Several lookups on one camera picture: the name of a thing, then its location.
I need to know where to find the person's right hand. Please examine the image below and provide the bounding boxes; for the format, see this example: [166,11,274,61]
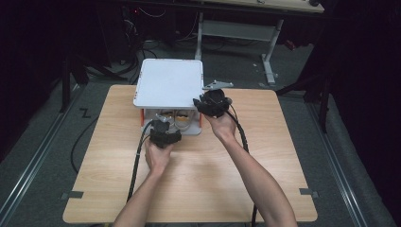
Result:
[202,109,238,146]

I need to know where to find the desk with white metal frame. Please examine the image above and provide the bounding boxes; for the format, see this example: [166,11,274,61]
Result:
[193,0,325,87]

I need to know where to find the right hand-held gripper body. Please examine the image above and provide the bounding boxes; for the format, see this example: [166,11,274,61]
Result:
[201,79,235,118]

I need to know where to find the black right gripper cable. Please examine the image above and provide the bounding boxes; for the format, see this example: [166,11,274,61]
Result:
[225,103,259,227]

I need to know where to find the black floor cable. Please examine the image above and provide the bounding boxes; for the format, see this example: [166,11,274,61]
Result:
[70,115,99,175]

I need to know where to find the white two-tier shoe rack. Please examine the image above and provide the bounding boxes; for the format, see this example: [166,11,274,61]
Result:
[132,58,206,137]

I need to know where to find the tangle of dark cables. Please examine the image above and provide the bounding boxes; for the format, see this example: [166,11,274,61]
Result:
[121,6,168,84]

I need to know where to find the black metal stand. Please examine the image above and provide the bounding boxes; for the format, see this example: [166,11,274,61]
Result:
[274,74,334,134]
[59,55,91,114]

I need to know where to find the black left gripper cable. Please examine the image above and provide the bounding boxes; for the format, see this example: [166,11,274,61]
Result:
[126,120,156,203]

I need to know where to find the grey tape strip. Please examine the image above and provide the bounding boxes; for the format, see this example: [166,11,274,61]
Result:
[298,187,320,199]
[60,190,85,201]

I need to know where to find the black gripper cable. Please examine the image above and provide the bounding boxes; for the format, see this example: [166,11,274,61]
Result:
[225,103,259,227]
[126,120,156,203]

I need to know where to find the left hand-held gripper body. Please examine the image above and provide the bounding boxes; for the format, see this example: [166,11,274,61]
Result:
[148,113,174,149]

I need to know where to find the metal floor rail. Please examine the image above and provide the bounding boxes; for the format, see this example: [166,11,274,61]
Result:
[0,84,81,223]
[305,103,369,227]

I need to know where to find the person's left hand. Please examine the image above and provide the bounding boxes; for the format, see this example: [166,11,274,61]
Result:
[144,142,175,178]

